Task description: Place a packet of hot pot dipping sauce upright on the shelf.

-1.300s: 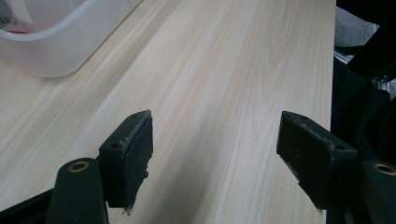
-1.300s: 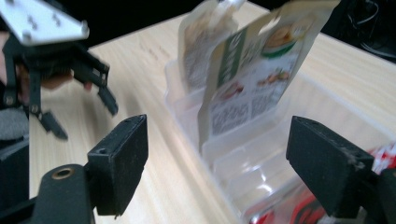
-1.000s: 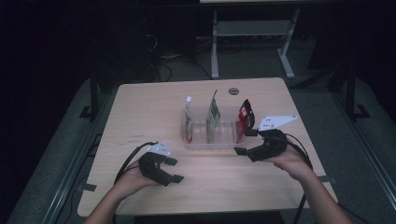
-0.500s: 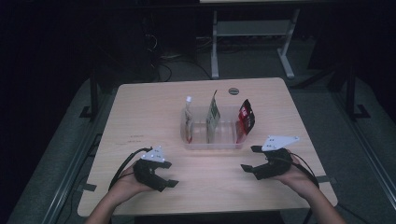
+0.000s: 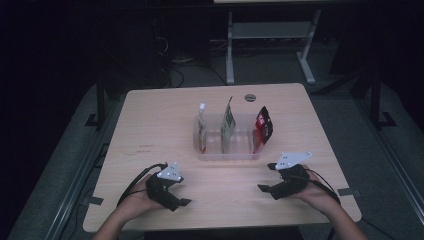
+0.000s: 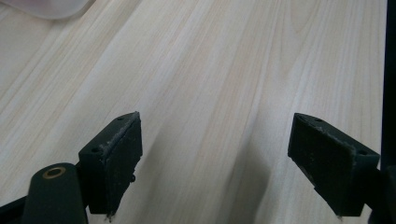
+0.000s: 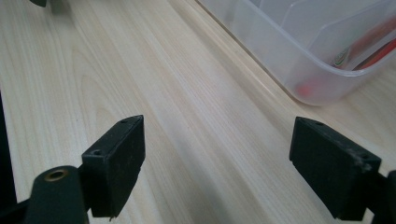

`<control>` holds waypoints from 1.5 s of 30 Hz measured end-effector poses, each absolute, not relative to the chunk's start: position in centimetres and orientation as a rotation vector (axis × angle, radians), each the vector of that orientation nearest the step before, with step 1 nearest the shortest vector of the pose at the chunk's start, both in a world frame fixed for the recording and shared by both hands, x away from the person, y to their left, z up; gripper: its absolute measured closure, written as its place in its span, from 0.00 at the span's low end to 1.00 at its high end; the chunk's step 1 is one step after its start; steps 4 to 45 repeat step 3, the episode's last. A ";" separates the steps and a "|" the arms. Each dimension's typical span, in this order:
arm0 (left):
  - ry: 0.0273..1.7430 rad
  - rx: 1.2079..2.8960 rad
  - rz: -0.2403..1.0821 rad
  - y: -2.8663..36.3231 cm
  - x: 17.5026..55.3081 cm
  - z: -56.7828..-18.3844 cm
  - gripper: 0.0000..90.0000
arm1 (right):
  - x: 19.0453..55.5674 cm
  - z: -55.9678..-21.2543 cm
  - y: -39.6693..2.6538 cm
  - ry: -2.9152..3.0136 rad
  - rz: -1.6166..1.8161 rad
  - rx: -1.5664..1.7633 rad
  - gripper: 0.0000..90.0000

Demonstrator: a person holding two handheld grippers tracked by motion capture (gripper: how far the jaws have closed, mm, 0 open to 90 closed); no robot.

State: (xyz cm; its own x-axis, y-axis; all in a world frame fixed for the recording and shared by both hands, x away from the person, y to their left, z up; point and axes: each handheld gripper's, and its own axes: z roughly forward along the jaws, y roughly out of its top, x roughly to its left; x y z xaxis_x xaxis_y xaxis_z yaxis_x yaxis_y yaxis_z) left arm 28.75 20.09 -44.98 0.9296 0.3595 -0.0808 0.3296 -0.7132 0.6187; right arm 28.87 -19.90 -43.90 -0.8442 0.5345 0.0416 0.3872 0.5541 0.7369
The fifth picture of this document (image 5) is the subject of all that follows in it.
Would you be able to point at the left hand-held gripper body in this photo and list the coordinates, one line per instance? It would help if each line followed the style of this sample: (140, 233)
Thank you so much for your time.
(165, 190)

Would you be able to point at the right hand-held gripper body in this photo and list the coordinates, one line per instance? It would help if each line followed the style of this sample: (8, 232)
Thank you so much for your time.
(290, 183)

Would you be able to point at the red sauce pouch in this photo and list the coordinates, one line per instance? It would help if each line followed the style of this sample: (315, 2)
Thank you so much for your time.
(264, 125)

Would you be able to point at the clear plastic container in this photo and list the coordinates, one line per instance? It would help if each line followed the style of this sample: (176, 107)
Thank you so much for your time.
(230, 146)

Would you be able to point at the green sauce pouch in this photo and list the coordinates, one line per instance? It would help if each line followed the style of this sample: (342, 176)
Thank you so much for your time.
(228, 125)

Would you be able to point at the orange spouted pouch white cap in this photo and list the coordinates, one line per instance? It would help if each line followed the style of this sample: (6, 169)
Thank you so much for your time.
(201, 130)

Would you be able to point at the person's left hand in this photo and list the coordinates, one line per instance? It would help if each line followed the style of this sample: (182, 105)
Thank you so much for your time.
(136, 201)

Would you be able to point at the person's right hand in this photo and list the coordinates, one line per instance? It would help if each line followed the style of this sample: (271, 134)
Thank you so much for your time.
(318, 196)

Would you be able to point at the grey tape strip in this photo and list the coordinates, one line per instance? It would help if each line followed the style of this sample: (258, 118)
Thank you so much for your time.
(95, 200)
(348, 192)

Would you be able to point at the grey table grommet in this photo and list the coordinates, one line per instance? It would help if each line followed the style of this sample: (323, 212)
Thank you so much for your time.
(250, 97)

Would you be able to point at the black metal stand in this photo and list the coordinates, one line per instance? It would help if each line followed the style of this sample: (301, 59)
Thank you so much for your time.
(100, 103)
(376, 100)

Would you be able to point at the white desk frame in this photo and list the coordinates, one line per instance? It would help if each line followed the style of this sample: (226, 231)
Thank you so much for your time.
(270, 30)

